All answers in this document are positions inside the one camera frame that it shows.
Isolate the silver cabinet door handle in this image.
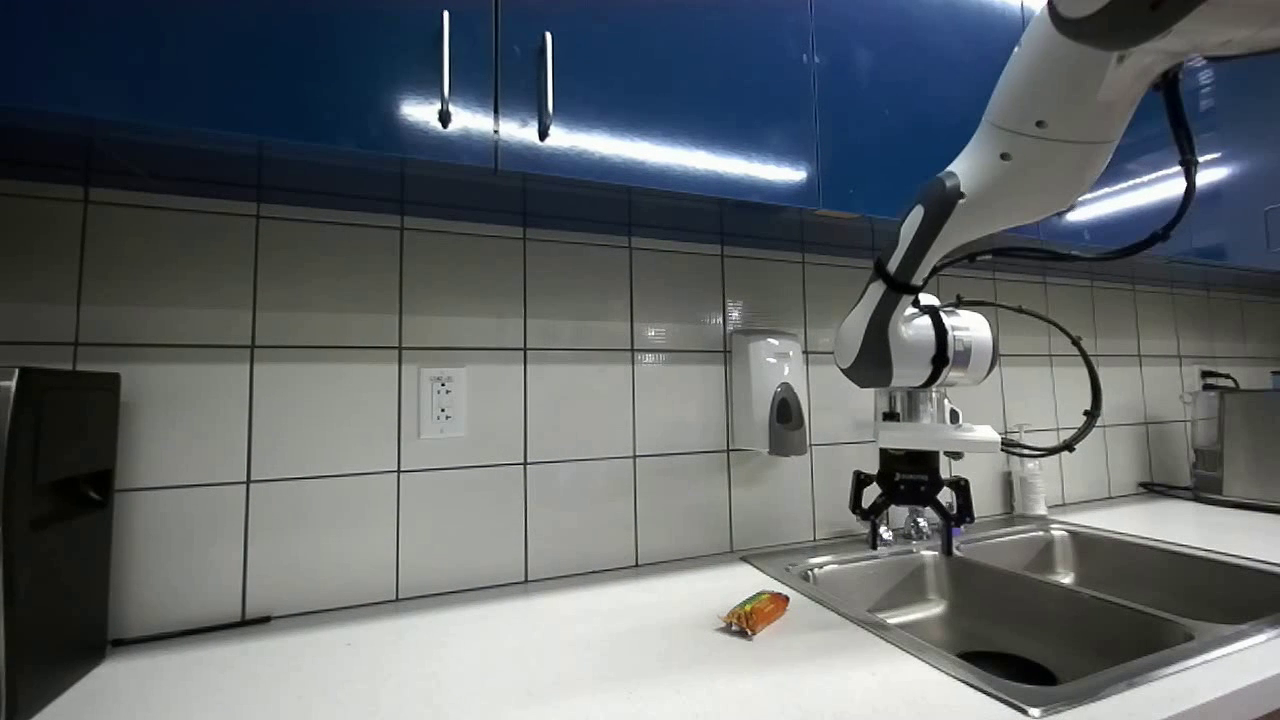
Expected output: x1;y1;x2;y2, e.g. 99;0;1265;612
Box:
532;27;562;148
433;4;458;136

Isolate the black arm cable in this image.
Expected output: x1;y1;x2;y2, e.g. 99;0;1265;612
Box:
917;61;1204;465

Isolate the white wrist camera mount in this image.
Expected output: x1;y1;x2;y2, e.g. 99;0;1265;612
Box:
871;414;1006;459

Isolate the white wall outlet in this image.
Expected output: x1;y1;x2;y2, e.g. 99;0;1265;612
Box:
415;362;474;444

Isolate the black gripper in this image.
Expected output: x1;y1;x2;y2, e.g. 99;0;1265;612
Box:
850;448;979;561

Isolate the black coffee maker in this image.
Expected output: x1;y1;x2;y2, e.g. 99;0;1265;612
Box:
0;362;124;720

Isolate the white wall soap dispenser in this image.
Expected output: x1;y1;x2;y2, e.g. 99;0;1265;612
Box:
726;333;814;459

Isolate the blue glossy cabinet door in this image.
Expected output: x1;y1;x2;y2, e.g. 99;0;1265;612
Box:
493;0;1058;227
0;0;501;168

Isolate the black bowl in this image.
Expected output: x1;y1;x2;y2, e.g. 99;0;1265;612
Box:
952;642;1066;691

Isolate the stainless steel double sink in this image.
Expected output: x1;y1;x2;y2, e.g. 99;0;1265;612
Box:
739;512;1280;720

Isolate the steel countertop appliance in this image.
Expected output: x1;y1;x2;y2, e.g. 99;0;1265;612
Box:
1190;367;1280;517

